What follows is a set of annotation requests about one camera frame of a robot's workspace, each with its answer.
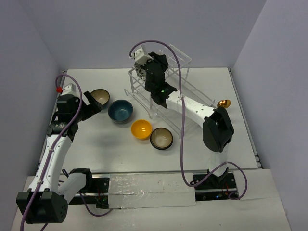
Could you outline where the leaf patterned bowl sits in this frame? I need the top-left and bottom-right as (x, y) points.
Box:
(134, 63), (146, 82)

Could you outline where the black mounting rail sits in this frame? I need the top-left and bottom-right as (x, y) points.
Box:
(70, 173), (237, 209)

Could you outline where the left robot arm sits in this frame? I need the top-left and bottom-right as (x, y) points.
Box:
(16, 91), (102, 224)

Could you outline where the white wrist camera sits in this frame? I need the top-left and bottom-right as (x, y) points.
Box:
(131, 45), (153, 65)
(56, 83), (77, 96)

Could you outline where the beige bowl black rim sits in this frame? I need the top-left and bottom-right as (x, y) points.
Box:
(91, 89), (110, 110)

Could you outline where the clear taped plastic sheet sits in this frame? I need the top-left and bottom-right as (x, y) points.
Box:
(108, 173), (196, 209)

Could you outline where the purple cable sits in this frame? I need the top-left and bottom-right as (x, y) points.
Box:
(129, 39), (249, 201)
(20, 74), (114, 231)

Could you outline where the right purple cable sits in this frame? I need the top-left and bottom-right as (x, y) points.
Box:
(129, 39), (249, 201)

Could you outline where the dark blue ceramic bowl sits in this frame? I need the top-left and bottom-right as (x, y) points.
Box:
(107, 100), (133, 124)

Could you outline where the yellow bowl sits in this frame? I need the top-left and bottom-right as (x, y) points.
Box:
(130, 119), (152, 140)

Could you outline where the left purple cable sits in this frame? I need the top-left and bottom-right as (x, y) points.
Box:
(20, 74), (114, 231)

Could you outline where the gold metal spoon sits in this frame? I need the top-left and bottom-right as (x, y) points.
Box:
(217, 100), (231, 108)

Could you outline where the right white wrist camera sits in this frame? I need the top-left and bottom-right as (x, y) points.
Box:
(131, 45), (153, 65)

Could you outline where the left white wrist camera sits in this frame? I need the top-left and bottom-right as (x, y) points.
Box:
(56, 83), (77, 96)

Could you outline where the white wire dish rack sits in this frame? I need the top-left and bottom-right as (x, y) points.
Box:
(125, 44), (215, 135)

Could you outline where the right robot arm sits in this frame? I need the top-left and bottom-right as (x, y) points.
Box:
(141, 52), (234, 188)

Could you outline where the beige bowl dark exterior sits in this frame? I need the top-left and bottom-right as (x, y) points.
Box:
(150, 128), (174, 150)

